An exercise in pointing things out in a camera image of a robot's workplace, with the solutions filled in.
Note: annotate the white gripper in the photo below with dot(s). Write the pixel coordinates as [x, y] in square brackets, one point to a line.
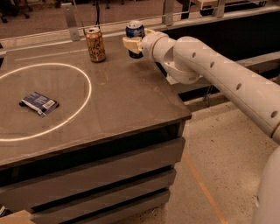
[148, 44]

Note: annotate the blue pepsi can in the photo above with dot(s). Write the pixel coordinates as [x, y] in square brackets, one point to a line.
[135, 28]

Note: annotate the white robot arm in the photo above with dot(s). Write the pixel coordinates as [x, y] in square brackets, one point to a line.
[188, 58]

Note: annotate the orange soda can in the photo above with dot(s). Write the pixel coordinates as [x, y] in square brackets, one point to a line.
[95, 44]

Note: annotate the blue snack packet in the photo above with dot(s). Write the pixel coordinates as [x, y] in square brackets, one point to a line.
[38, 102]

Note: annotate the black office chair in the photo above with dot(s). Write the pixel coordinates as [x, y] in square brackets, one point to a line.
[13, 7]

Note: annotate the grey drawer cabinet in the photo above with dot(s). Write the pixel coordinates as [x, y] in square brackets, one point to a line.
[83, 175]

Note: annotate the metal railing post middle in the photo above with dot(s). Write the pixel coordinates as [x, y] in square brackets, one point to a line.
[168, 12]

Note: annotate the metal railing post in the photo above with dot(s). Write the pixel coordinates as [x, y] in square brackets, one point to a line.
[68, 10]
[168, 12]

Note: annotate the metal railing post left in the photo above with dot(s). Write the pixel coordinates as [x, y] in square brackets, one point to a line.
[68, 10]

